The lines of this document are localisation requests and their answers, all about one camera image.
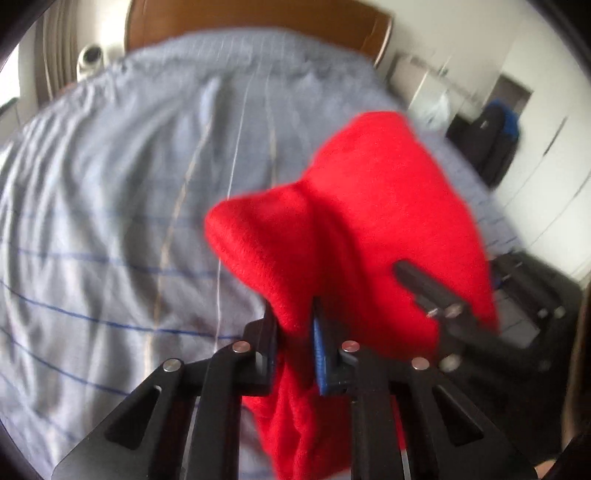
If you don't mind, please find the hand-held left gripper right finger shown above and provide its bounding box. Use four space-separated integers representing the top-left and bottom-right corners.
311 295 536 480

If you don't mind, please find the blue cloth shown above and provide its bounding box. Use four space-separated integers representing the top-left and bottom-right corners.
501 108 520 144

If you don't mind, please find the black and blue backpack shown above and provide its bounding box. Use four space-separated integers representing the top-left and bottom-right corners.
462 102 520 185

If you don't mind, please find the red sweater with white print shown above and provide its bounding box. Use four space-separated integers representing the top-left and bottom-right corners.
204 111 502 480

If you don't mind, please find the white plastic bag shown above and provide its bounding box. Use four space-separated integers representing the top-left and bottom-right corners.
425 90 451 127

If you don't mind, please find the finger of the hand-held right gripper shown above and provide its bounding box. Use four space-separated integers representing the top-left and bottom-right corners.
392 260 502 357

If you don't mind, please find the white cabinet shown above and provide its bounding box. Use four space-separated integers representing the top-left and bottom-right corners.
392 51 462 125

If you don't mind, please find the wooden headboard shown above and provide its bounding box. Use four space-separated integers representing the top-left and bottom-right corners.
126 0 395 68

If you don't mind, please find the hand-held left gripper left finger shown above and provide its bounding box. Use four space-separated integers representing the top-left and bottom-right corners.
51 300 280 480

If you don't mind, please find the grey plaid pillow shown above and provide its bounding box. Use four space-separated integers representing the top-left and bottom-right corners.
111 30 375 79

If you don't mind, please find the white wardrobe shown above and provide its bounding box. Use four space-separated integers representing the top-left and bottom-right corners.
499 0 591 273

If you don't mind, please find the white round device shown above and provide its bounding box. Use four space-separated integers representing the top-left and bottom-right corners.
76 42 106 75

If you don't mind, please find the beige curtain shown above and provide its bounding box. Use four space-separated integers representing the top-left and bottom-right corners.
34 9 81 107

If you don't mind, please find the grey plaid quilt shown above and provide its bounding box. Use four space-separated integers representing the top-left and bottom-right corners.
0 28 522 480

